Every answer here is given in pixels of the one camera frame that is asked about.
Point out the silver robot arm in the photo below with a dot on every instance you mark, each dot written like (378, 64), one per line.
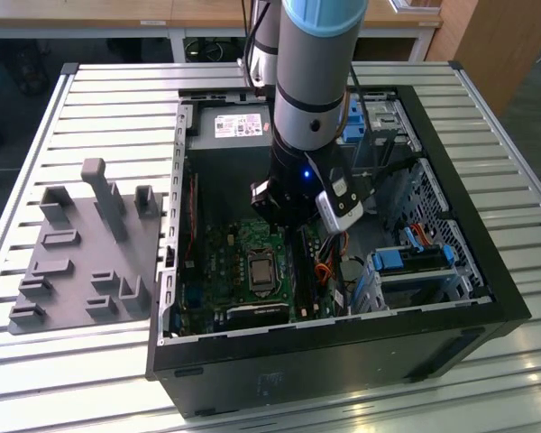
(311, 67)

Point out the grey power supply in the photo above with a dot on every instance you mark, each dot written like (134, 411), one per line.
(230, 171)

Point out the blue drive carrier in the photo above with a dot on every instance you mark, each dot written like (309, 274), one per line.
(354, 126)

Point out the silver CPU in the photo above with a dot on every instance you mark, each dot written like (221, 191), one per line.
(261, 273)

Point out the metal drive cage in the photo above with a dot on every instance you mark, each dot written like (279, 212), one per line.
(387, 135)

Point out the green motherboard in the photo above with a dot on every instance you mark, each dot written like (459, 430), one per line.
(216, 261)

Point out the CPU socket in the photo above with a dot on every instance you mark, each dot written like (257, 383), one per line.
(262, 294)

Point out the blue disk carrier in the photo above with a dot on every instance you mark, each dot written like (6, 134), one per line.
(387, 261)

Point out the black graphics card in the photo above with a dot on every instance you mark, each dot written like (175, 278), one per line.
(257, 314)

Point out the metal disk bay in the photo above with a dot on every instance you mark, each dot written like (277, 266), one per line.
(433, 284)

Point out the black PC case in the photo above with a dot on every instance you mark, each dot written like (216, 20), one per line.
(342, 361)

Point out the black table corner cap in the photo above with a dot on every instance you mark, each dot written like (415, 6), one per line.
(68, 68)
(455, 65)

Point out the grey parts rack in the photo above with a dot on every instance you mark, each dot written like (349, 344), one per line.
(85, 252)

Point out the wooden cabinet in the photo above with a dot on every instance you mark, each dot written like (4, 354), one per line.
(491, 45)

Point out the wooden desk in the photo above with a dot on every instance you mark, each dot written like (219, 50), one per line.
(117, 13)

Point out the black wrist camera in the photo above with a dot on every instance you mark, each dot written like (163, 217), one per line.
(262, 200)

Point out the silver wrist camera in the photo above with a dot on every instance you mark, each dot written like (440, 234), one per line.
(340, 207)

